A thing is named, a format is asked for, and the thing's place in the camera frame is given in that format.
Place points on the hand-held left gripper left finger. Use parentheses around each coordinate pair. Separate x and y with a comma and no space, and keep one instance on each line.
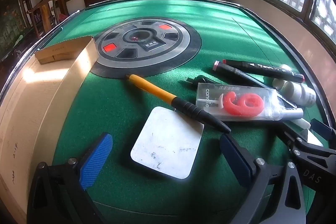
(95,161)

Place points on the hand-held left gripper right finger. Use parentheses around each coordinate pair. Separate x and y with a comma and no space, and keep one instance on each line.
(236,158)

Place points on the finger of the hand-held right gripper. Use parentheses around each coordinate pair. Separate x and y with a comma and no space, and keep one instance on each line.
(299,145)
(323,128)

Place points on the small white block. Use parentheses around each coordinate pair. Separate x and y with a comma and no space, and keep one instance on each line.
(312,138)

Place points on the clear packet with red candle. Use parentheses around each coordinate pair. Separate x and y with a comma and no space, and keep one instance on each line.
(241,103)

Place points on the white square card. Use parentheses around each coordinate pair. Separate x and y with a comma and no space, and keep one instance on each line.
(168,142)

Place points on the black marker with red caps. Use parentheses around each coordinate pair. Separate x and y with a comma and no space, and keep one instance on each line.
(262,67)

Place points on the black marker with pink cap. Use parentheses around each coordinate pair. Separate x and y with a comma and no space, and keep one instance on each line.
(233,71)

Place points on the shallow cardboard box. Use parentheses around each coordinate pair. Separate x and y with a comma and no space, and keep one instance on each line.
(34,98)

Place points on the yellow and black pen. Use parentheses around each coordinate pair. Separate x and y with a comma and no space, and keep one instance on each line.
(157,90)

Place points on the silver tube with black print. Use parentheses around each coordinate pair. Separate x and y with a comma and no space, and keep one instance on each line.
(292,111)

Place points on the white bottle with grey cap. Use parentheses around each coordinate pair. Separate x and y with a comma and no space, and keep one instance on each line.
(299,92)

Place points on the small white bottle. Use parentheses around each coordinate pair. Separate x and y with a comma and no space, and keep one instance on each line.
(278,83)

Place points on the round mahjong table control panel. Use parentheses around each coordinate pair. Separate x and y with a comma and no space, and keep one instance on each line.
(147,45)

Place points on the wooden armchair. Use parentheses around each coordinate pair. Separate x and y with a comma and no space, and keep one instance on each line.
(43,16)

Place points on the floral wall painting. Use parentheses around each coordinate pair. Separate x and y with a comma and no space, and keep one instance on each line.
(10,22)

